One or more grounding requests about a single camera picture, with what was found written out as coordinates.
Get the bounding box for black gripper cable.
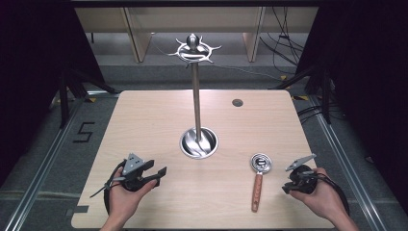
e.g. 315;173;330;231
315;172;351;217
102;159;127;216

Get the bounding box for steel strainer with wooden handle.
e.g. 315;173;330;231
249;152;273;214

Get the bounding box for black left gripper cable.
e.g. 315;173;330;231
102;159;127;216

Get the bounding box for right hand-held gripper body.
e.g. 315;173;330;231
285;153;319;195

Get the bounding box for black metal stand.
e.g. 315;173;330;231
271;64;333;125
58;67;117;130

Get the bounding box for light wooden shelf unit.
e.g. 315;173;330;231
74;6;319;64

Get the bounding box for black floor cables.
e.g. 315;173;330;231
259;6;306;67

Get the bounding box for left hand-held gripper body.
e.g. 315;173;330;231
121;153;159;193

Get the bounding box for person's left hand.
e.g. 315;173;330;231
108;179;161;222

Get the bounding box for black cable tie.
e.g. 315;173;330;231
89;181;114;199

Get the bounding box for aluminium floor rail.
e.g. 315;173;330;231
2;90;120;231
307;95;388;231

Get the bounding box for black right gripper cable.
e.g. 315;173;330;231
315;172;351;217

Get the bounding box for steel utensil rack stand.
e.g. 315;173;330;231
167;33;223;161

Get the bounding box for black curtain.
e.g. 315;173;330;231
294;0;408;206
0;3;106;189

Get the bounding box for person's right hand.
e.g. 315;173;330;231
290;167;348;223

